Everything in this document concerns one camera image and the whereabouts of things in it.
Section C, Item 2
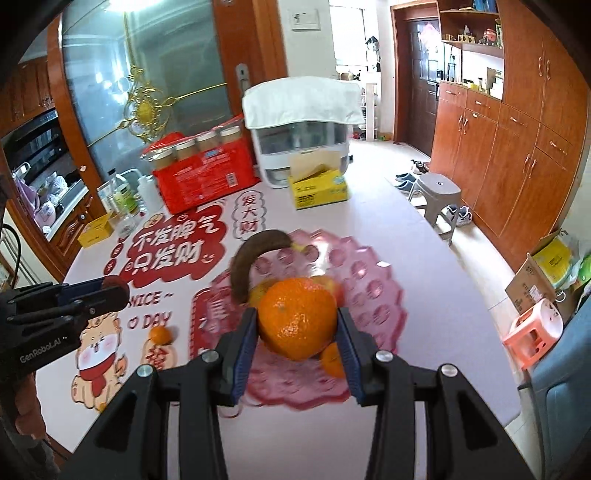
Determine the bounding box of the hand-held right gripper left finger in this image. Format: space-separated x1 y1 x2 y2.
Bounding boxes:
60 307 259 480

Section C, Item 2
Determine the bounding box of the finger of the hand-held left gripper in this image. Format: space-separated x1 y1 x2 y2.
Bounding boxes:
4 279 112 309
7 275 131 326

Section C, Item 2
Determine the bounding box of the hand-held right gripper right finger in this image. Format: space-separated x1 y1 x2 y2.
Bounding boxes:
336 307 536 480

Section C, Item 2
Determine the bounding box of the large mandarin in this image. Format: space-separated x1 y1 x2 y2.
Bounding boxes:
257 277 339 362

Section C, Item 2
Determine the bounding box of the pink plastic fruit plate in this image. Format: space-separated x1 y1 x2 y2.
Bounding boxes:
210 231 410 410

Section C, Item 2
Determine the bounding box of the brown overripe banana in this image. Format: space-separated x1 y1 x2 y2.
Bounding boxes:
229 229 293 304

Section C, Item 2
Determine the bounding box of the person's left forearm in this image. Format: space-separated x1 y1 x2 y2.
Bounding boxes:
11 373 51 446

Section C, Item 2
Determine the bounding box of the small yellow box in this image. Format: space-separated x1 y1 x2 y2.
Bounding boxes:
77 213 114 248

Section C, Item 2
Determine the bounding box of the clear drinking glass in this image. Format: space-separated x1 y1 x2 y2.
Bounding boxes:
108 209 137 238

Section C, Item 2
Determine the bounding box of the clear acrylic stand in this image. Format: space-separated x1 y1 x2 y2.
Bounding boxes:
96 178 117 216

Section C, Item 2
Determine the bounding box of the white squeeze bottle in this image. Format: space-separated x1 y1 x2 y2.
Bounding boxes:
137 175 163 214

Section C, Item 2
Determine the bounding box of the pink plastic bag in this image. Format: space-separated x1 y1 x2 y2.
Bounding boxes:
13 167 46 220

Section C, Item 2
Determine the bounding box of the red paper cup package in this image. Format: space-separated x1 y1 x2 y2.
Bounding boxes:
152 138 260 214

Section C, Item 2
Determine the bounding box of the black range hood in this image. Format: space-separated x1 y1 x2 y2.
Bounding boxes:
0 107 71 169

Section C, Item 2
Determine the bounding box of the shrink-wrapped pack of bottles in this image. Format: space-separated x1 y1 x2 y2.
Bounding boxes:
140 124 246 171

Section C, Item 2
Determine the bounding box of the yellow tissue box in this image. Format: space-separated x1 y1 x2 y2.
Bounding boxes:
287 162 350 211

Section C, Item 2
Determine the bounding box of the pair of sneakers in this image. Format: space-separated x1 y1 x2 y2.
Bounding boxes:
444 205 473 228

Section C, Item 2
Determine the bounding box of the pink plastic stool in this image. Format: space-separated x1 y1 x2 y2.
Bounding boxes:
502 298 565 371

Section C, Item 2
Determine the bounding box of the grey plastic stool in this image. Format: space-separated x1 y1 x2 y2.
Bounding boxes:
407 173 462 246

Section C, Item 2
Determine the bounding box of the cardboard box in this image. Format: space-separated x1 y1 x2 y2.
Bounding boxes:
505 228 581 315

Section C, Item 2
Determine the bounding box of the white rice dispenser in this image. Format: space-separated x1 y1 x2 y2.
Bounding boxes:
252 117 352 191

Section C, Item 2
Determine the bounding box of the blue chair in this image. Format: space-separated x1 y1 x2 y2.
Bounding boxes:
516 308 591 480

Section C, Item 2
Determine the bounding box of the yellow green bag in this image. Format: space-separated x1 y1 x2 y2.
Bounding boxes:
532 237 576 288

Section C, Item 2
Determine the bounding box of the glass door with gold ornament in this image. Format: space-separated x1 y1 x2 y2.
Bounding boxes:
59 0 234 183

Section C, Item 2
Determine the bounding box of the dark wooden entrance door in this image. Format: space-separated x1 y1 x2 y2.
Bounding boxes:
405 18 440 158

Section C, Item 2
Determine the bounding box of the wooden wall cabinet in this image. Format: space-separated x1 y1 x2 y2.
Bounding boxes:
429 0 591 274

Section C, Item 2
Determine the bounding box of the white wall switch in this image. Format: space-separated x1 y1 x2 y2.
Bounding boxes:
290 10 321 31

